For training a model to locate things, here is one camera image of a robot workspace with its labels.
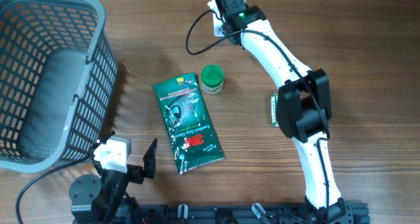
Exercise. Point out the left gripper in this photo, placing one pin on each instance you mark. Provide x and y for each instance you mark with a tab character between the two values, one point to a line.
137	173

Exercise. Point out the green 3M gloves package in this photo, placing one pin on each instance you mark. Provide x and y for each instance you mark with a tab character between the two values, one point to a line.
191	134

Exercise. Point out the green lid jar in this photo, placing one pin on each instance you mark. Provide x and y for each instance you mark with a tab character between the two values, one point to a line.
212	79

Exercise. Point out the green white gum pack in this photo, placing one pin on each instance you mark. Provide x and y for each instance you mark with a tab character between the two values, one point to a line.
273	105

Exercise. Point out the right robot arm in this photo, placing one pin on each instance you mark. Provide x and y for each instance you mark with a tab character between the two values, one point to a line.
303	106

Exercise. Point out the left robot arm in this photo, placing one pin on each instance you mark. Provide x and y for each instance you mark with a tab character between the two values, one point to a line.
103	198

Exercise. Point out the white barcode scanner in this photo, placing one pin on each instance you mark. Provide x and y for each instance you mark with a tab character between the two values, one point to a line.
218	20

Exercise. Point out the grey plastic basket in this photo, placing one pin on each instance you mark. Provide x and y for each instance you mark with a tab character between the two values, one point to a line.
58	74

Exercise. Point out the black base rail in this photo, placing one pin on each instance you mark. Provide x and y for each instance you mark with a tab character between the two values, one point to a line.
293	213

